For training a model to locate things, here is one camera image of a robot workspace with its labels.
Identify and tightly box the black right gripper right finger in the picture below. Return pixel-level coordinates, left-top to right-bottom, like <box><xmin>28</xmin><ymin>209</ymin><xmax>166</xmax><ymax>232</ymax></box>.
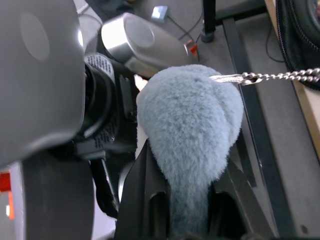
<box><xmin>209</xmin><ymin>158</ymin><xmax>280</xmax><ymax>240</ymax></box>

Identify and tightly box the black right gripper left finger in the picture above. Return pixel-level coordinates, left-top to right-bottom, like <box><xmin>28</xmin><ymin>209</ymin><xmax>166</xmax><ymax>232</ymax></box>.
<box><xmin>116</xmin><ymin>141</ymin><xmax>172</xmax><ymax>240</ymax></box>

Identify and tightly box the grey fluffy pompom zipper pull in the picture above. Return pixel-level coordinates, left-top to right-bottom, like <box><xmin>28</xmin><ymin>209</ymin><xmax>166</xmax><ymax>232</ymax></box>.
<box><xmin>136</xmin><ymin>65</ymin><xmax>245</xmax><ymax>240</ymax></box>

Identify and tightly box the silver ball chain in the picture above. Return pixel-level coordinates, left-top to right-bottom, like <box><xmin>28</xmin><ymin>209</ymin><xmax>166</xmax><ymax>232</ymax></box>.
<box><xmin>209</xmin><ymin>67</ymin><xmax>320</xmax><ymax>87</ymax></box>

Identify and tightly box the dark fabric pouch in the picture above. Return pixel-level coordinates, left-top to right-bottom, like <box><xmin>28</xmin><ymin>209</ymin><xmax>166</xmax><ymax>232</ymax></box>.
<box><xmin>274</xmin><ymin>0</ymin><xmax>320</xmax><ymax>91</ymax></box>

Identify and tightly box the black robot waist joint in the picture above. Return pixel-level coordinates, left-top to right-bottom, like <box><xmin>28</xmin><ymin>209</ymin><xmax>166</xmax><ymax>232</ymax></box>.
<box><xmin>72</xmin><ymin>52</ymin><xmax>141</xmax><ymax>163</ymax></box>

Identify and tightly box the silver robot thigh housing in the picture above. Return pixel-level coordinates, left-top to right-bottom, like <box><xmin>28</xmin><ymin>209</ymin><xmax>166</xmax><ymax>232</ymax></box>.
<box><xmin>100</xmin><ymin>12</ymin><xmax>191</xmax><ymax>79</ymax></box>

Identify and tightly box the orange floor marker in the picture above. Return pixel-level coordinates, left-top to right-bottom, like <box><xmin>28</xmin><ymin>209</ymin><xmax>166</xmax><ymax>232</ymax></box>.
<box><xmin>183</xmin><ymin>41</ymin><xmax>200</xmax><ymax>60</ymax></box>

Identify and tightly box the grey robot torso shell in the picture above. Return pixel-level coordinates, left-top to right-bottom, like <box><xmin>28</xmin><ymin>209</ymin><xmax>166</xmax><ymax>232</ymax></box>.
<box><xmin>0</xmin><ymin>0</ymin><xmax>88</xmax><ymax>168</ymax></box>

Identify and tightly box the black table leg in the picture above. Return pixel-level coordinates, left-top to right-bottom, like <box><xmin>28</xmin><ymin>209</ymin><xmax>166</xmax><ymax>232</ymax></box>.
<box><xmin>201</xmin><ymin>0</ymin><xmax>217</xmax><ymax>43</ymax></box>

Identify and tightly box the small grey box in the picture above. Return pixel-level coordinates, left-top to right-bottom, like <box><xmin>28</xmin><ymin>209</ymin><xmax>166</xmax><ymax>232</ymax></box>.
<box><xmin>151</xmin><ymin>5</ymin><xmax>171</xmax><ymax>24</ymax></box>

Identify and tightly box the thin black floor cable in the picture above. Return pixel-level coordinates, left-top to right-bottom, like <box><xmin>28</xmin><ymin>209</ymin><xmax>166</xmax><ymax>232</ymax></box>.
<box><xmin>166</xmin><ymin>9</ymin><xmax>205</xmax><ymax>63</ymax></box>

